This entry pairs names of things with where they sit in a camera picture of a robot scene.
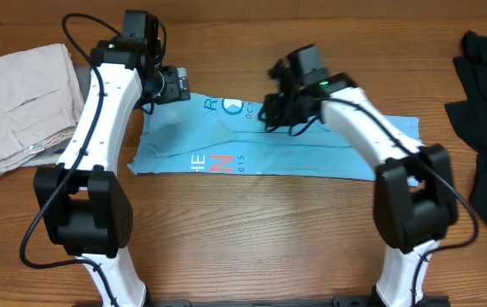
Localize folded beige trousers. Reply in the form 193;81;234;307
0;43;84;175

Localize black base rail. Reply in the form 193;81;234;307
72;294;452;307

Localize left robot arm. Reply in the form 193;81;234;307
20;10;190;306

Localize light blue t-shirt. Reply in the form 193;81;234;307
126;91;422;187

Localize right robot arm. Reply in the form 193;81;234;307
258;44;458;306

